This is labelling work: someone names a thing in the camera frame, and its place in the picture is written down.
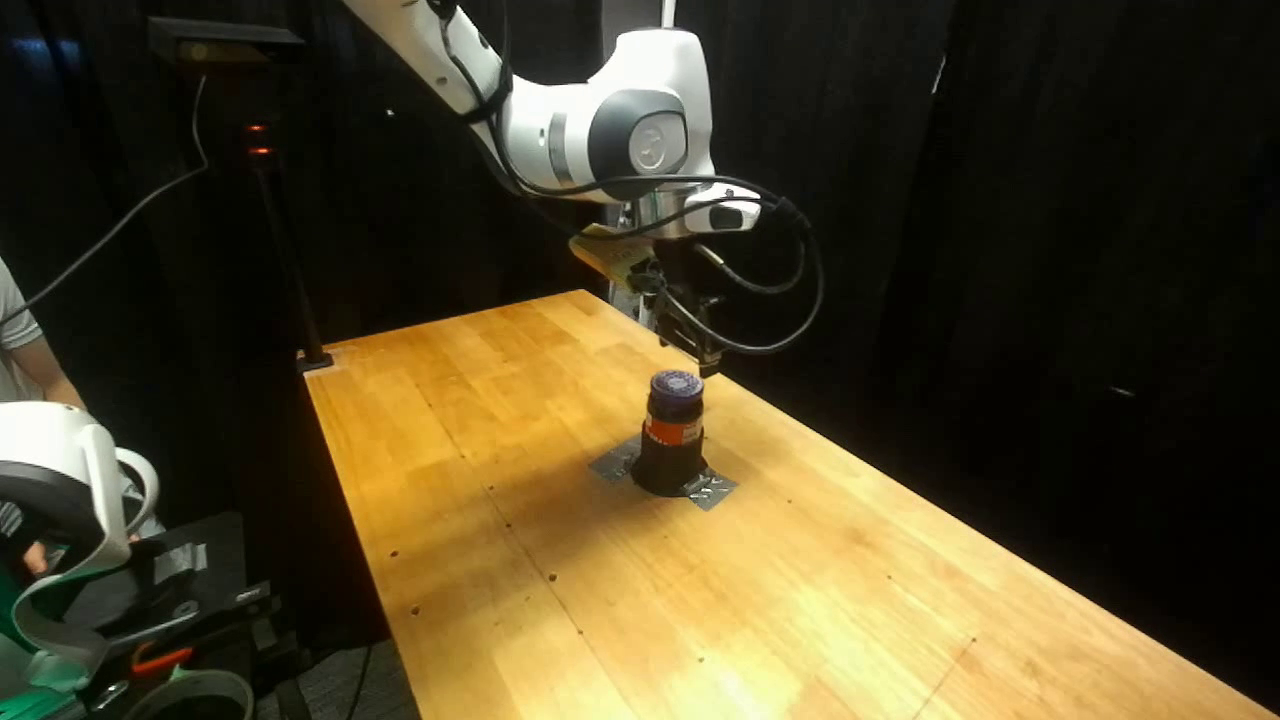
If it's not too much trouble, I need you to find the grey tape roll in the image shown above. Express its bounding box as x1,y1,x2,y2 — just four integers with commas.
117,660,262,720

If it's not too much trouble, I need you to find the grey camera cable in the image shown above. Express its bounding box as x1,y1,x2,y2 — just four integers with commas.
0,69,221,331

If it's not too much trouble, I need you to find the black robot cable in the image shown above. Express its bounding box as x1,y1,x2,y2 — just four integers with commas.
438,0,832,367

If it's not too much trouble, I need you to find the dark jar with purple lid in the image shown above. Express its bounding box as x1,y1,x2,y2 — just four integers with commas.
630,367,712,499

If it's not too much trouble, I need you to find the white looped cable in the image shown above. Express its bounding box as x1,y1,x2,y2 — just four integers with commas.
112,445,170,539

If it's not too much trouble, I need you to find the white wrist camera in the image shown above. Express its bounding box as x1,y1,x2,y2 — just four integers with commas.
669,184,768,239

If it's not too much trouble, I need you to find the grey tape patch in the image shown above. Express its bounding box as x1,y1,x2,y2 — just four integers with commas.
593,445,741,515

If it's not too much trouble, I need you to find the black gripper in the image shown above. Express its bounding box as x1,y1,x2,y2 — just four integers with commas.
621,235,733,382

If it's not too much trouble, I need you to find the black stereo camera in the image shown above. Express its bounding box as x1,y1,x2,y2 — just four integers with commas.
144,13,309,72

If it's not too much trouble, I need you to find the orange handled black clamp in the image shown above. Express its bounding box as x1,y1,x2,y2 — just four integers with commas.
123,639,201,681

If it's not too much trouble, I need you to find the grey striped shirt sleeve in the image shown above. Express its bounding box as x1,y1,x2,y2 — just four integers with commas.
0,255,49,359

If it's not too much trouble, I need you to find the black camera stand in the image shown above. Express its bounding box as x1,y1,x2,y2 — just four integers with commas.
238,62,339,375

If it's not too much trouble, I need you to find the black curtain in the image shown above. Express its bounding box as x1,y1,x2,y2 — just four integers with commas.
0,0,1280,713

